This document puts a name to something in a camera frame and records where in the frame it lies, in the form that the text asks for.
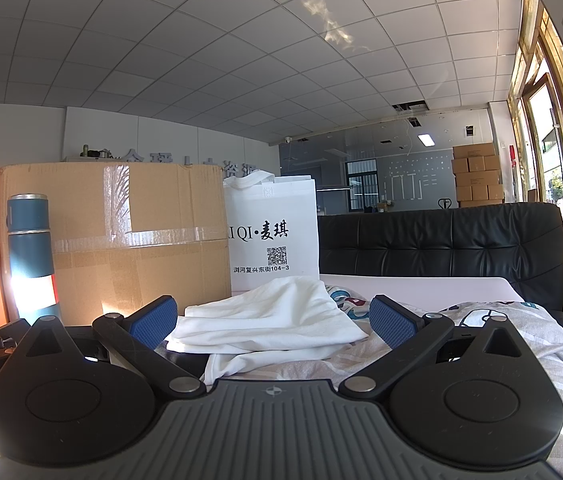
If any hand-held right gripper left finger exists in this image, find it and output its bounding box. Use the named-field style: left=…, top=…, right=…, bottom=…
left=12, top=296, right=207, bottom=398

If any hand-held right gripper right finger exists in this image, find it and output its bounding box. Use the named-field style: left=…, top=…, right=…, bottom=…
left=338, top=296, right=535, bottom=398

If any white paper bag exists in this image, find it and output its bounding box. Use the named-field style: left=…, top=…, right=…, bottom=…
left=222, top=171, right=319, bottom=293

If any golden window frame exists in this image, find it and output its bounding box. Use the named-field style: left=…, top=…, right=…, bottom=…
left=506, top=0, right=563, bottom=281

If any blue thermos bottle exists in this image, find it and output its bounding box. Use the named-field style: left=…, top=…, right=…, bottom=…
left=6, top=192, right=58, bottom=321

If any black leather sofa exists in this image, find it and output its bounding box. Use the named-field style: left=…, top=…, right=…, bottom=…
left=316, top=201, right=563, bottom=313

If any printed bed sheet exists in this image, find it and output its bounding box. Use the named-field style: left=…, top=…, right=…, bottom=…
left=164, top=282, right=563, bottom=480

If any white t-shirt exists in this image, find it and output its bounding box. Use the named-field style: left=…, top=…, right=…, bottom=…
left=164, top=276, right=369, bottom=388

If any taped cardboard box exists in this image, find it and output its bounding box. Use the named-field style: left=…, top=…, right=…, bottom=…
left=0, top=160, right=232, bottom=328

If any stack of cardboard boxes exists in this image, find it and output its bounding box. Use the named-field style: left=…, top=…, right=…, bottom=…
left=451, top=142, right=506, bottom=207

